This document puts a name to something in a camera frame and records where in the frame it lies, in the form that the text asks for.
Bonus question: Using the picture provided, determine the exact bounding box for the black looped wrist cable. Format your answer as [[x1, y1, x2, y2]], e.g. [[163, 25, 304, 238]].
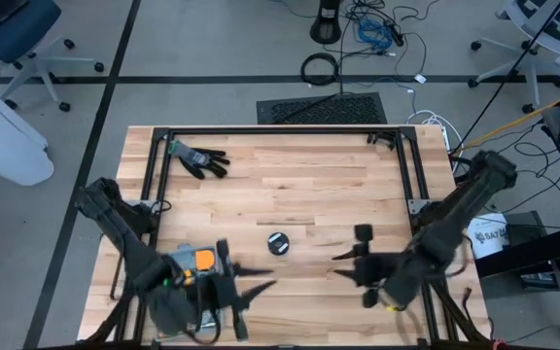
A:
[[185, 291, 223, 346]]

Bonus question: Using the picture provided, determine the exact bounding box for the blue office chair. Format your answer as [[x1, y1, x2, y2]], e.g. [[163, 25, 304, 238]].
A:
[[0, 0, 106, 113]]

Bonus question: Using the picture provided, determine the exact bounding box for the black power strip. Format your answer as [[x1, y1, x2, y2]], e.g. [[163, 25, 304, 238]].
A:
[[384, 21, 406, 49]]

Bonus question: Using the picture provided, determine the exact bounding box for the black side table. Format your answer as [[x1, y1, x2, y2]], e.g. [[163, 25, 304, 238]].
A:
[[473, 82, 560, 341]]

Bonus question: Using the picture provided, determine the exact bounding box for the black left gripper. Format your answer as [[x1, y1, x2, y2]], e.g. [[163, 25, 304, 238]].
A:
[[195, 237, 278, 342]]

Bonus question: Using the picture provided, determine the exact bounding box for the white cylindrical bin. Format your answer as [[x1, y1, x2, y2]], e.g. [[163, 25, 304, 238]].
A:
[[0, 67, 55, 188]]

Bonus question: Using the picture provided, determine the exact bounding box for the black stand base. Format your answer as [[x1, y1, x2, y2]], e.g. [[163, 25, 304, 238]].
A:
[[308, 0, 343, 46]]

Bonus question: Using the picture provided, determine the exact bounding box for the black cable with yellow tag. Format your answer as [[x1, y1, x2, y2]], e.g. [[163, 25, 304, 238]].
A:
[[384, 301, 430, 336]]

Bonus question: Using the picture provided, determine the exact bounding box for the grey tool case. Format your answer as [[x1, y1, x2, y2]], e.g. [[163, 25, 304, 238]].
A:
[[156, 242, 233, 342]]

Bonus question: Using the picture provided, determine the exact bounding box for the grey metal mounting plate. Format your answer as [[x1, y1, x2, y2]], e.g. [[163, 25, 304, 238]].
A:
[[408, 197, 431, 216]]

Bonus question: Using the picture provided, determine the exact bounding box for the yellow floor cable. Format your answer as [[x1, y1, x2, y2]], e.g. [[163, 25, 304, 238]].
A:
[[462, 85, 560, 152]]

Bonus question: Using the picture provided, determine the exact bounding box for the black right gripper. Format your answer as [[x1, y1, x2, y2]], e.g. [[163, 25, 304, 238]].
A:
[[331, 223, 401, 310]]

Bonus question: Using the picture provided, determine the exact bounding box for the blue coiled cable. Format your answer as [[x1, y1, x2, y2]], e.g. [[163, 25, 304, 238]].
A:
[[356, 17, 394, 52]]

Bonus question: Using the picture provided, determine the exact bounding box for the black grey work glove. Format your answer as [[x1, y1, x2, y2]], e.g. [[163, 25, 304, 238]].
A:
[[167, 139, 231, 180]]

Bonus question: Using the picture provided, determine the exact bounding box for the black coiled cable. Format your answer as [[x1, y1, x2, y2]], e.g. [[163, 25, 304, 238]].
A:
[[299, 52, 341, 88]]

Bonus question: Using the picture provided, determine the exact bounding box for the white cable bundle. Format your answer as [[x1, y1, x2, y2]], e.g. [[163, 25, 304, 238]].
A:
[[404, 109, 457, 150]]

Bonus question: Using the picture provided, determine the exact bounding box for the small black clamp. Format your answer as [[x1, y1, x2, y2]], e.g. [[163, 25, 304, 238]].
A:
[[367, 130, 399, 150]]

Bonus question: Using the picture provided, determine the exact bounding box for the black floor vent mat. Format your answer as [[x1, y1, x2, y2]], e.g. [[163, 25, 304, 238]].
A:
[[256, 91, 389, 125]]

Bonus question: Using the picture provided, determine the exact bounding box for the black table frame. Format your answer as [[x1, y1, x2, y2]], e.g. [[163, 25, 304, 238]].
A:
[[79, 124, 491, 350]]

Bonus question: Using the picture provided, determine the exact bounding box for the black box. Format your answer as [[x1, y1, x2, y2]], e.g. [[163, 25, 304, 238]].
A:
[[503, 209, 548, 246]]

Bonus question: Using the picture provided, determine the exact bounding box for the grey mesh office chair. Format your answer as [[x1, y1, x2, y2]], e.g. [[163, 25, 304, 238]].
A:
[[468, 0, 560, 114]]

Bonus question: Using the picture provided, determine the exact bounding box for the orange tape measure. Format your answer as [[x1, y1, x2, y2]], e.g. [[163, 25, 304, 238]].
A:
[[194, 248, 218, 272]]

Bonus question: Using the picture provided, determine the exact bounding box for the white printed box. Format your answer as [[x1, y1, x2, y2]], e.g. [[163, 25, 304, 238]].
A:
[[467, 212, 510, 260]]

